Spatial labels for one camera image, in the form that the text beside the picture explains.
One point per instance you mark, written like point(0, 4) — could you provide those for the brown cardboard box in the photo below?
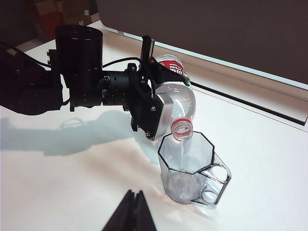
point(79, 12)

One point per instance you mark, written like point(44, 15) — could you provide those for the aluminium partition base rail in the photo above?
point(228, 62)

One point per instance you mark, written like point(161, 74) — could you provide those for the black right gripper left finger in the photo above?
point(122, 214)

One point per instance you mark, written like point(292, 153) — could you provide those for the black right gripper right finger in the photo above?
point(144, 214)

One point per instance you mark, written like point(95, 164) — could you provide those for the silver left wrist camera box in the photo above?
point(162, 115)

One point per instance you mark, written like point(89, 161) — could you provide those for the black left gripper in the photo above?
point(138, 101)

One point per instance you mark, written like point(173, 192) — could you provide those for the Nongfu Spring mineral water bottle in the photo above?
point(179, 96)

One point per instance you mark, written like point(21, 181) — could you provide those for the reddish cardboard box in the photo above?
point(45, 16)

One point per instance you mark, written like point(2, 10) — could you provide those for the brown desk partition panel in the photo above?
point(204, 29)

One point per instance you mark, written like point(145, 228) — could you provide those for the transparent grey plastic mug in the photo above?
point(187, 173)

